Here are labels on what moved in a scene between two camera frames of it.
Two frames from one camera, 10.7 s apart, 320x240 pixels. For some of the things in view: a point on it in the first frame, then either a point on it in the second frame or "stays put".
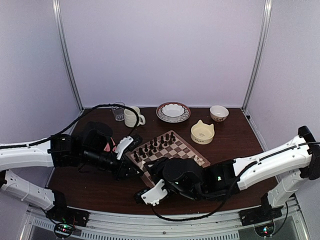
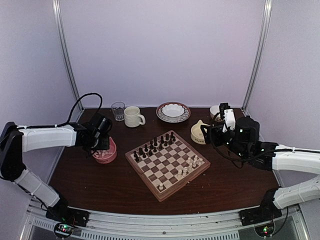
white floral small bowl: [218, 113] stays put
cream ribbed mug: [130, 118] stays put
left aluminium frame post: [57, 17] stays put
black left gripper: [122, 172] -> [105, 145]
